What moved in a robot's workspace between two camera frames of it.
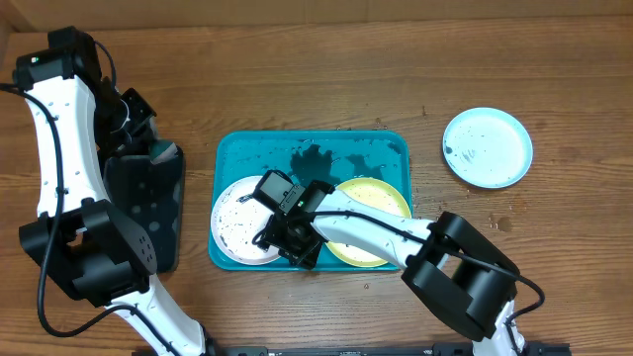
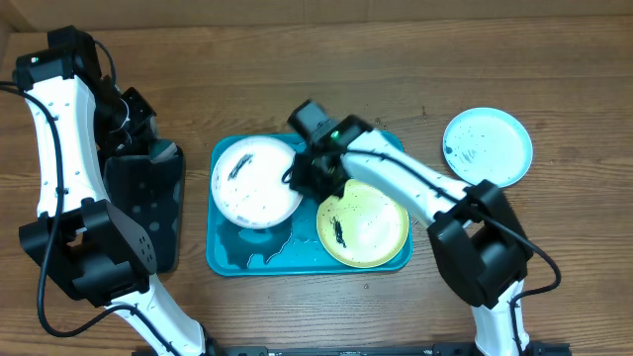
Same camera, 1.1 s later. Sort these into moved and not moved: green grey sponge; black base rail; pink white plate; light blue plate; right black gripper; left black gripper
Moved: right black gripper; pink white plate
Not moved: left black gripper; light blue plate; green grey sponge; black base rail
